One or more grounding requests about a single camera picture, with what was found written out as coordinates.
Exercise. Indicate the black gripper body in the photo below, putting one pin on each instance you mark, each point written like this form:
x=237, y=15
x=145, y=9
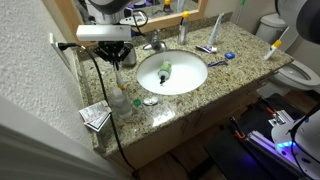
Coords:
x=112, y=48

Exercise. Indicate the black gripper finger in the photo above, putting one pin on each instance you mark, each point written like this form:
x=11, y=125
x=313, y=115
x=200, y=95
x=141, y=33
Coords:
x=111, y=60
x=119, y=59

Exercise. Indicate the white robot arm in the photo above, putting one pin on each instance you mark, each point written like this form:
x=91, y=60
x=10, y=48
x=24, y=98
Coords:
x=297, y=142

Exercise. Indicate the green soap bottle in sink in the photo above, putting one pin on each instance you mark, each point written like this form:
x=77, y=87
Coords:
x=165, y=71

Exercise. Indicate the white oval sink basin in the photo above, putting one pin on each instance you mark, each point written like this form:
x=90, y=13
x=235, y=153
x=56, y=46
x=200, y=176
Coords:
x=188, y=72

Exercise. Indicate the purple toothpaste tube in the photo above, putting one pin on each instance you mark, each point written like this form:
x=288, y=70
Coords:
x=207, y=49

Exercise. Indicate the white CeraVe tube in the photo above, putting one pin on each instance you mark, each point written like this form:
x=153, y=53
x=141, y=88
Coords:
x=213, y=36

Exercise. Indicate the grey metal cup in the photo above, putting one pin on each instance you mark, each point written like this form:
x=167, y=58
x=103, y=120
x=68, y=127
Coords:
x=130, y=60

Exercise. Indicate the clear plastic bottle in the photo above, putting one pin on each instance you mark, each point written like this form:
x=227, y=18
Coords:
x=121, y=103

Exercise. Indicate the chrome faucet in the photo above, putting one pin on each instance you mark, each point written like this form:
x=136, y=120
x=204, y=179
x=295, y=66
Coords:
x=156, y=44

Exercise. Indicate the green bottle cap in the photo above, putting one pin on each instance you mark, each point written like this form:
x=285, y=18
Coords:
x=137, y=102

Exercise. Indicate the white contact lens case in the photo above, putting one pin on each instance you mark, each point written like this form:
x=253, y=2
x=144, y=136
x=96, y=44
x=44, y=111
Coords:
x=150, y=101

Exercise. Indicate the wood framed mirror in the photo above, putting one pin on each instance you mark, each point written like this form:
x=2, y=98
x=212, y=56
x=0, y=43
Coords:
x=68, y=19

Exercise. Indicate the spray bottle yellow cap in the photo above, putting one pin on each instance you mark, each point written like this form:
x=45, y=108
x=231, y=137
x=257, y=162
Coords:
x=183, y=28

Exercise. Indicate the wooden vanity cabinet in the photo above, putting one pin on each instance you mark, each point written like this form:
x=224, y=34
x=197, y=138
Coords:
x=155, y=130

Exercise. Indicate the blue razor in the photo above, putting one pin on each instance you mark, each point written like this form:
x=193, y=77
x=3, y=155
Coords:
x=223, y=62

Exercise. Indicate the blue floss box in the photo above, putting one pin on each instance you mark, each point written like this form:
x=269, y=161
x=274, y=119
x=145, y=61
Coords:
x=229, y=55

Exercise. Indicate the black robot cart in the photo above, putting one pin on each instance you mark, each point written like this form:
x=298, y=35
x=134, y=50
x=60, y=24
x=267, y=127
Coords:
x=246, y=151

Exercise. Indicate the white toilet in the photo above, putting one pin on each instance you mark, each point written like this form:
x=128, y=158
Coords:
x=293, y=76

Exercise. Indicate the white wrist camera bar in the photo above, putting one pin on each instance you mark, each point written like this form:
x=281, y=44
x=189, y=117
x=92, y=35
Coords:
x=103, y=33

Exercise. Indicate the white wall outlet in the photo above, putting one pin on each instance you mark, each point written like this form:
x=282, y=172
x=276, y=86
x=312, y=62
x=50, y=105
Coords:
x=54, y=44

